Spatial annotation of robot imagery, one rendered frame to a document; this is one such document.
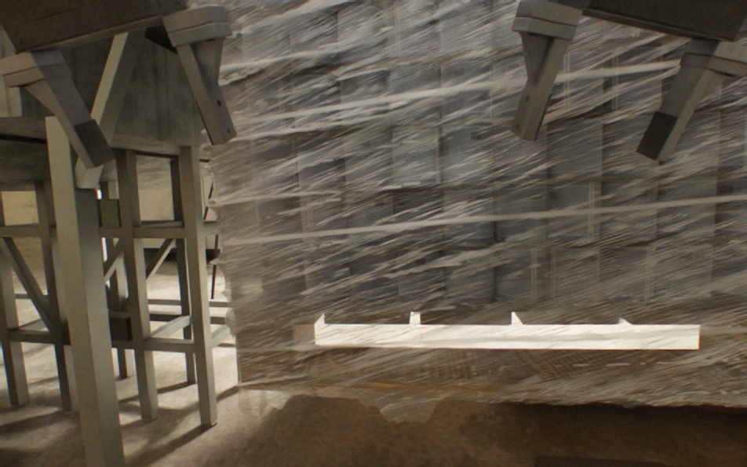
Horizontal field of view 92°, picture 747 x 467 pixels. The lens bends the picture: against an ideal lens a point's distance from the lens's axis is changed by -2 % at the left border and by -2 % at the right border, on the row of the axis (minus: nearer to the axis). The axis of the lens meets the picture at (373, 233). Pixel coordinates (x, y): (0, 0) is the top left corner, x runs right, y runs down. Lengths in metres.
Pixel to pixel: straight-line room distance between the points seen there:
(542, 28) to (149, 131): 0.84
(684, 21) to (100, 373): 0.87
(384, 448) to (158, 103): 1.03
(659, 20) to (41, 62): 0.49
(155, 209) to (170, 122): 3.04
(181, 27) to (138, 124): 0.63
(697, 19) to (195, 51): 0.39
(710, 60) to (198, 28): 0.41
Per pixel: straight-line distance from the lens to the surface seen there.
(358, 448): 1.14
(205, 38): 0.34
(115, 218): 1.26
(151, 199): 4.09
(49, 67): 0.44
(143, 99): 0.99
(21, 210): 8.57
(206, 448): 1.23
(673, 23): 0.38
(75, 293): 0.77
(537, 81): 0.35
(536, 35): 0.34
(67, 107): 0.44
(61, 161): 0.75
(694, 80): 0.43
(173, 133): 1.06
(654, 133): 0.44
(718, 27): 0.41
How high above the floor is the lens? 0.69
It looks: 7 degrees down
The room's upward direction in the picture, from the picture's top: 1 degrees counter-clockwise
